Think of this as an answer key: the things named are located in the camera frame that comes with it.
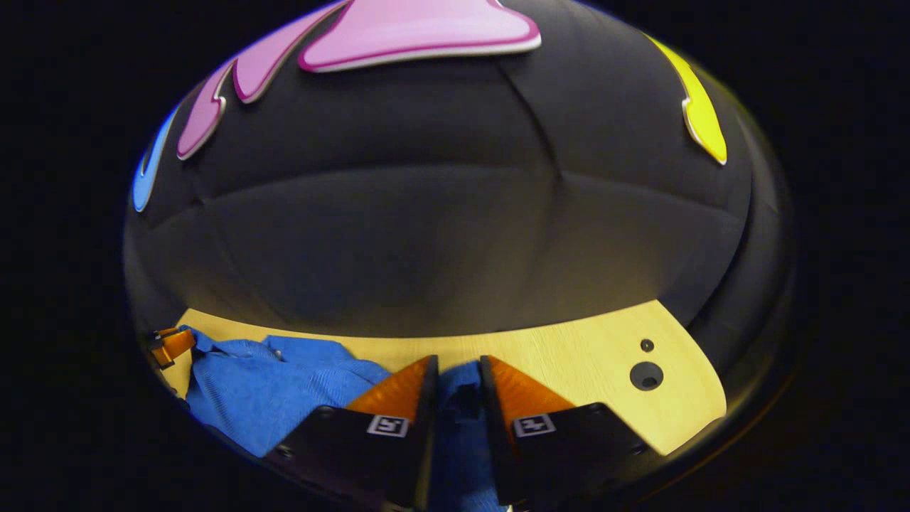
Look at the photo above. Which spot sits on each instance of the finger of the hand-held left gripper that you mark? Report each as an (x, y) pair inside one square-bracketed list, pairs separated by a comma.
[(174, 345)]

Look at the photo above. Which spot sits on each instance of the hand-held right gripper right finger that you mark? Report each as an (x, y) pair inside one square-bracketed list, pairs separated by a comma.
[(569, 448)]

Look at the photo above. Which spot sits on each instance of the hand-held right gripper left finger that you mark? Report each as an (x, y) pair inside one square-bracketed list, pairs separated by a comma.
[(355, 448)]

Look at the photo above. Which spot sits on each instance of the blue button shirt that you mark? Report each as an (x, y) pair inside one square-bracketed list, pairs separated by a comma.
[(284, 391)]

